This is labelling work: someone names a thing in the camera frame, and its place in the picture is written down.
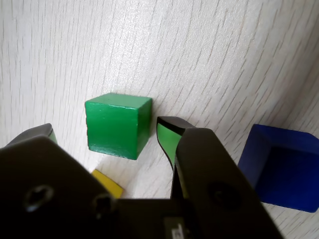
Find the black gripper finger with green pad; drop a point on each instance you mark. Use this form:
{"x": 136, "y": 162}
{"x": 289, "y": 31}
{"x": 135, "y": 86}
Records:
{"x": 207, "y": 169}

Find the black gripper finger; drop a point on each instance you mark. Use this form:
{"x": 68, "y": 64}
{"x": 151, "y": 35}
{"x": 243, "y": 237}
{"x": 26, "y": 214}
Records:
{"x": 42, "y": 189}

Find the green wooden cube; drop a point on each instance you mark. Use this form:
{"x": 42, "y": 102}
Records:
{"x": 112, "y": 124}

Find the yellow wooden cube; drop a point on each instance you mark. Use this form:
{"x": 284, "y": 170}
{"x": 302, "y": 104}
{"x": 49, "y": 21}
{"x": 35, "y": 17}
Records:
{"x": 109, "y": 185}

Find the blue wooden cube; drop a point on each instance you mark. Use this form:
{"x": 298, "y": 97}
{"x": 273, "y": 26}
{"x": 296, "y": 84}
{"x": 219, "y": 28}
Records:
{"x": 281, "y": 169}

